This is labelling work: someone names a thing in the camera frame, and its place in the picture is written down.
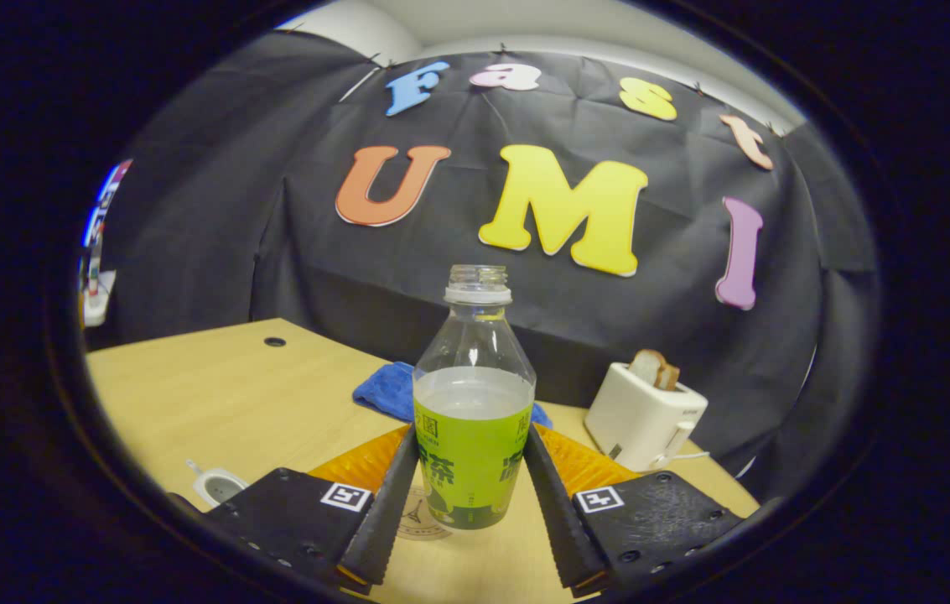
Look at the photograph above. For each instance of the blue towel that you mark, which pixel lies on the blue towel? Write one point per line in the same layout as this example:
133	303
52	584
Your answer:
386	390

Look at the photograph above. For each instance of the round wooden coaster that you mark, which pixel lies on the round wooden coaster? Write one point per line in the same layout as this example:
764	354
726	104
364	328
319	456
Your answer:
416	522

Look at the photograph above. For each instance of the computer monitor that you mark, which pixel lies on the computer monitor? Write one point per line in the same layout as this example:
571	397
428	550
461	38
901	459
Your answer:
106	201

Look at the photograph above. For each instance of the green label water bottle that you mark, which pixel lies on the green label water bottle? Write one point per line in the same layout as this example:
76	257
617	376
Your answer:
474	436

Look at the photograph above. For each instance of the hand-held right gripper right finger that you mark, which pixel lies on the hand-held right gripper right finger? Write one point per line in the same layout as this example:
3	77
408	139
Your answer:
558	528

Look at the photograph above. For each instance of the pale bread slice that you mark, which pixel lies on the pale bread slice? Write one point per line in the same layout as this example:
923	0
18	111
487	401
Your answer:
646	367

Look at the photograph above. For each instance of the red cap bottle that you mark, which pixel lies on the red cap bottle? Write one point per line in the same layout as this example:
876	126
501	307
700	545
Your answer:
95	273

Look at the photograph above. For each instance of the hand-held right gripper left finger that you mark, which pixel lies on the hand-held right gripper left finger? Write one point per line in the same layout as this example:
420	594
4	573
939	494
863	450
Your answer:
386	528

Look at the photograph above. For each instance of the white plastic object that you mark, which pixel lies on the white plastic object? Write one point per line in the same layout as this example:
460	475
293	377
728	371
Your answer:
97	306

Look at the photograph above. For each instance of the white toaster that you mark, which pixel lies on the white toaster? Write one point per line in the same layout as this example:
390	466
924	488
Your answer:
638	419

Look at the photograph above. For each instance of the browned bread slice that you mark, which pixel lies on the browned bread slice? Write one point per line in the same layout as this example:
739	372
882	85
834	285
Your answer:
671	376

